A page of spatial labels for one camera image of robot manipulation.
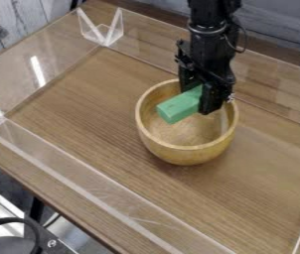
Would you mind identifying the clear acrylic tray enclosure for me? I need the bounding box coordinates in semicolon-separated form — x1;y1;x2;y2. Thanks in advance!
0;1;300;254

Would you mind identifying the black metal base plate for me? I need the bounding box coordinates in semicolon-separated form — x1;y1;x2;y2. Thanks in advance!
0;230;78;254

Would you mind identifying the black table leg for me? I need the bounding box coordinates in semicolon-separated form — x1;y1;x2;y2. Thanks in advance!
30;197;46;222

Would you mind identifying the green rectangular block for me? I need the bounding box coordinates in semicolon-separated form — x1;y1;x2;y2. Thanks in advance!
157;86;203;124

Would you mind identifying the black cable loop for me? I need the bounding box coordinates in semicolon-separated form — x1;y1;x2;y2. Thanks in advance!
0;217;45;254

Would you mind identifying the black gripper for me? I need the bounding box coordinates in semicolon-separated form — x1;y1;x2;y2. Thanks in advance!
176;23;239;115

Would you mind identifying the brown wooden bowl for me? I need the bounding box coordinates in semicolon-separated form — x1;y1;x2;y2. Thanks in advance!
134;78;239;166

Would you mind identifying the clear acrylic corner bracket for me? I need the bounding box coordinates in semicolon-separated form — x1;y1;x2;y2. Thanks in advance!
76;8;124;48

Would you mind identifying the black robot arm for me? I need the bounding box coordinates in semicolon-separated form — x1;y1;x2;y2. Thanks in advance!
176;0;246;115

